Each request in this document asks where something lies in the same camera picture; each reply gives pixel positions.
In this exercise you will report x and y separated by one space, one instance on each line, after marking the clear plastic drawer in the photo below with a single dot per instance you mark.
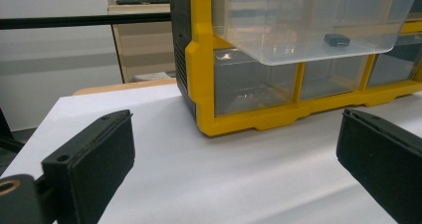
265 25

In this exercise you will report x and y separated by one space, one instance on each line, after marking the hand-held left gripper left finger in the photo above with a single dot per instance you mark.
96 164

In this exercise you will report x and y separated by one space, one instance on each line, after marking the small black USB adapter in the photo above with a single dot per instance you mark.
336 40

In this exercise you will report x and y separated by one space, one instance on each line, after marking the black horizontal bar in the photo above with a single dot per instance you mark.
83 20

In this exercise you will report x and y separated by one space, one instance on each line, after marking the yellow black drawer organizer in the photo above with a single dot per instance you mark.
202 84

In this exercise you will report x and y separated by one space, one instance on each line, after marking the grid of clear drawers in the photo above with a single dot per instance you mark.
255 84

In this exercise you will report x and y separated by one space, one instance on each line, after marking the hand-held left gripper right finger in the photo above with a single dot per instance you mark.
384 161

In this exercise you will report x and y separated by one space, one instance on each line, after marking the light wooden cabinet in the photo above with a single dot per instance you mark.
146 48

